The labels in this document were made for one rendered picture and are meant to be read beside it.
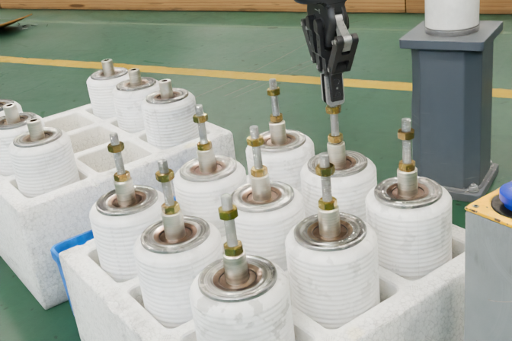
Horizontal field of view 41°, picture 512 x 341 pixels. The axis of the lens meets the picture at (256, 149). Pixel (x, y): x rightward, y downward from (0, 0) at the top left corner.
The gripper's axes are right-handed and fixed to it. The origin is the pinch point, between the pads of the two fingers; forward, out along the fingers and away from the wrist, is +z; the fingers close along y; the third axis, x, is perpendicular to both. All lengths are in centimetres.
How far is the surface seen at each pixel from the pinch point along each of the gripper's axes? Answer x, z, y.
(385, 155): -29, 35, 50
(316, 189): 4.1, 11.6, -2.7
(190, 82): -1, 35, 131
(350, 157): -2.0, 10.0, 0.8
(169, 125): 16.8, 13.5, 36.3
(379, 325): 5.2, 17.5, -22.5
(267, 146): 6.5, 9.8, 9.5
